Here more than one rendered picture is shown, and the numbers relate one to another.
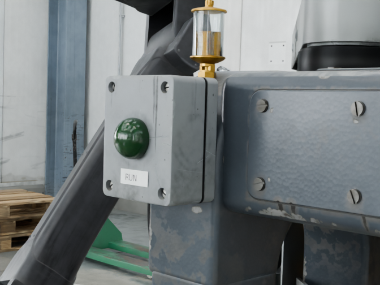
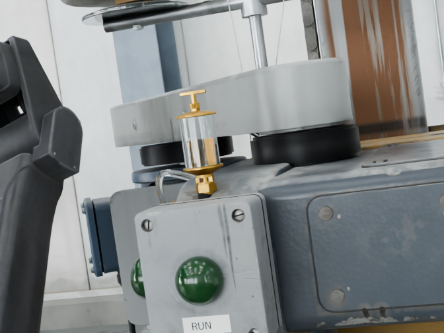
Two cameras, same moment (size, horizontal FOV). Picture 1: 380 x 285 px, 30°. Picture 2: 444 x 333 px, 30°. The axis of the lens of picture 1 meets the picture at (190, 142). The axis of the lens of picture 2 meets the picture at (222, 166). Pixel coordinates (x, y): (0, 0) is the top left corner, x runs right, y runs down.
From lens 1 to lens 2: 29 cm
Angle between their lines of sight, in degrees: 30
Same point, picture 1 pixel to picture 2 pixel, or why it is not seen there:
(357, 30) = (328, 111)
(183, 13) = (37, 108)
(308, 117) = (388, 217)
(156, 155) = (239, 293)
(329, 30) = (300, 115)
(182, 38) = (53, 138)
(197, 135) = (267, 260)
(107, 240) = not seen: outside the picture
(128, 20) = not seen: outside the picture
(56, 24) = not seen: outside the picture
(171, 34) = (30, 135)
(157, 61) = (27, 171)
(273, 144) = (347, 251)
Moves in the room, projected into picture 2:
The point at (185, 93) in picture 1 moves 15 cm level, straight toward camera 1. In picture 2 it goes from (256, 217) to (438, 225)
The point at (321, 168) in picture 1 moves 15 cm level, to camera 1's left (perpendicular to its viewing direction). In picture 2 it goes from (413, 265) to (209, 323)
